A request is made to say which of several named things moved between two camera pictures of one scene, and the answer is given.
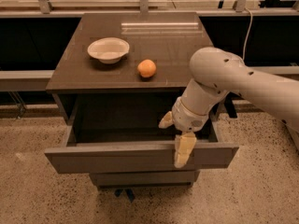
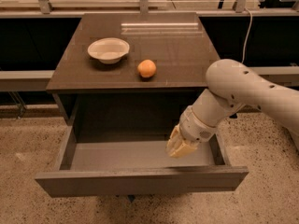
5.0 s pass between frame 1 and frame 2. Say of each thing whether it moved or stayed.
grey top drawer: moved
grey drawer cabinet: stayed
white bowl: stayed
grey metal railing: stayed
